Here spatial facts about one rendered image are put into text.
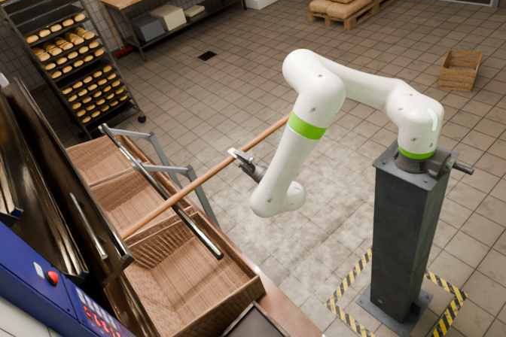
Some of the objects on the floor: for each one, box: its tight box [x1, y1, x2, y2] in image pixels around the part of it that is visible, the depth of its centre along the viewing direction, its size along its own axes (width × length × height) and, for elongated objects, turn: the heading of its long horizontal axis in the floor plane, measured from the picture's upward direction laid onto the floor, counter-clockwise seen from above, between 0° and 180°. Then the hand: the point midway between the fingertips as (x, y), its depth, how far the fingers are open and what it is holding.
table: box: [99, 0, 247, 62], centre depth 574 cm, size 220×80×90 cm, turn 143°
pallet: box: [307, 0, 401, 30], centre depth 519 cm, size 120×80×14 cm, turn 143°
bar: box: [98, 123, 224, 260], centre depth 201 cm, size 31×127×118 cm, turn 53°
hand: (235, 156), depth 148 cm, fingers closed on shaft, 3 cm apart
